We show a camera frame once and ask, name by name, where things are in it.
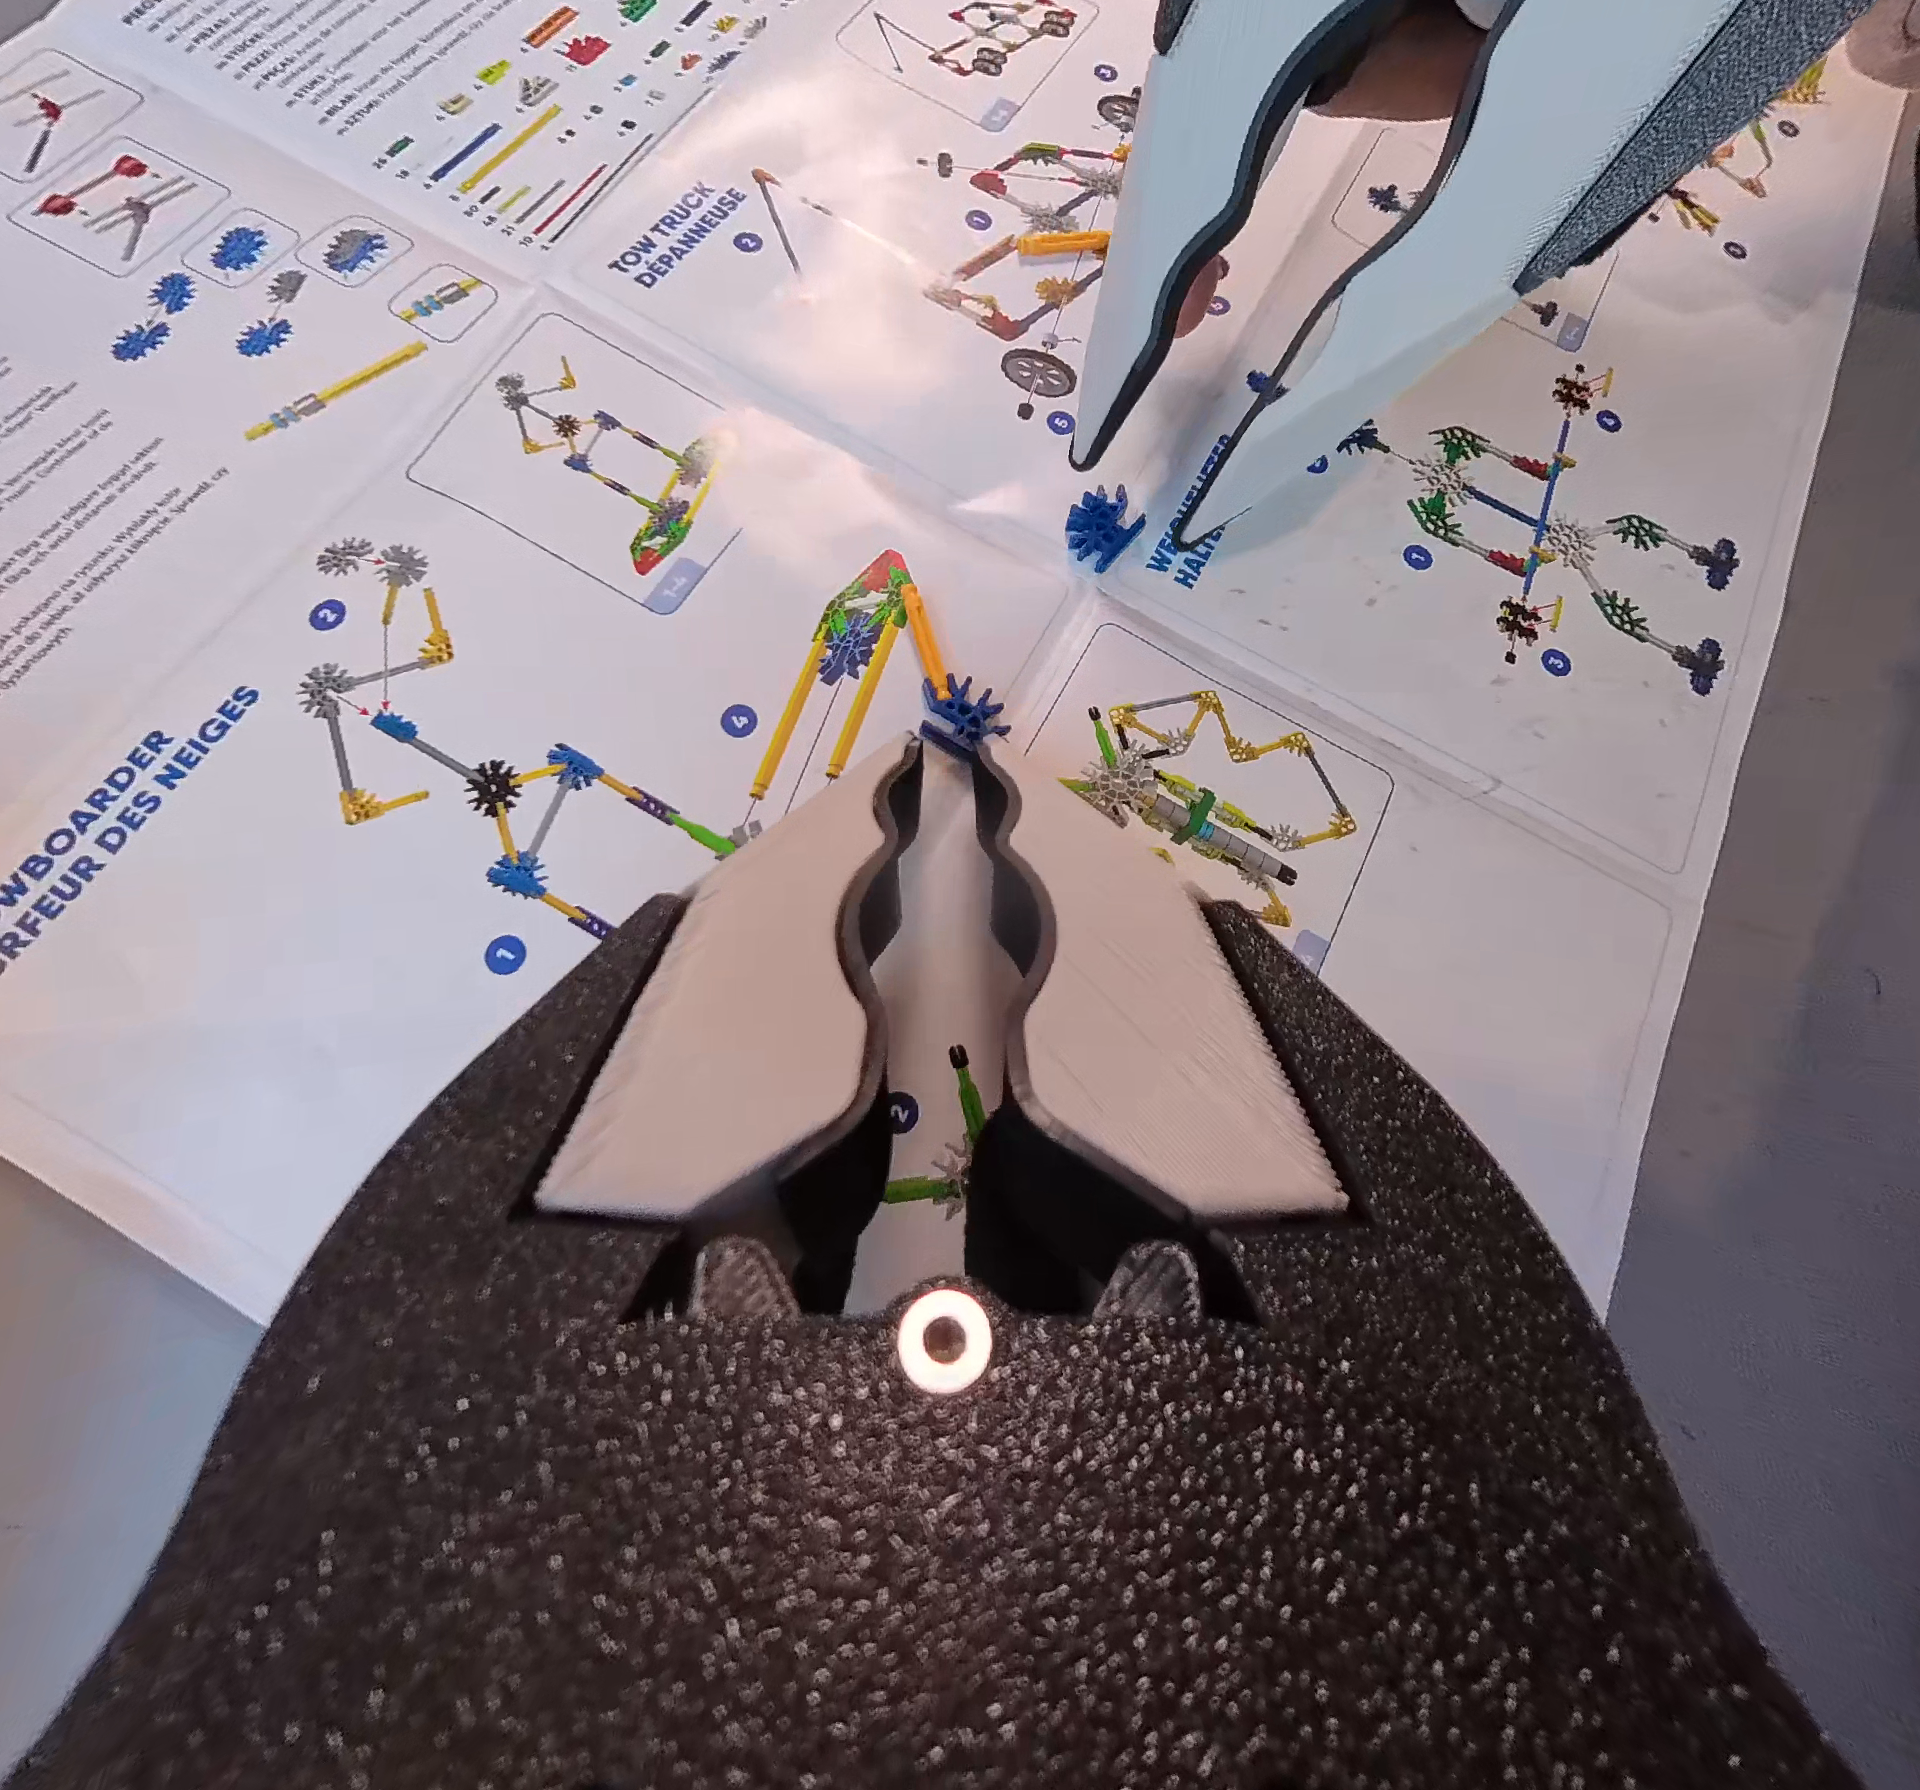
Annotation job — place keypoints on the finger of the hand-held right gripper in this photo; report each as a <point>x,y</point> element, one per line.
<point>1260,21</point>
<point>1530,141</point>

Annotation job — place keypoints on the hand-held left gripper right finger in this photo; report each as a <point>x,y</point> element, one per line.
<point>1187,1070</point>

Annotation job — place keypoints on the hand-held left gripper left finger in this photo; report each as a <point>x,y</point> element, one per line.
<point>720,1070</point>

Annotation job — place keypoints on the blue plastic connector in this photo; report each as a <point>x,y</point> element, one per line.
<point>961,714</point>
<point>1105,524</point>

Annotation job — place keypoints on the white instruction sheet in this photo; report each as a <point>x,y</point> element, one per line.
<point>301,621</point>

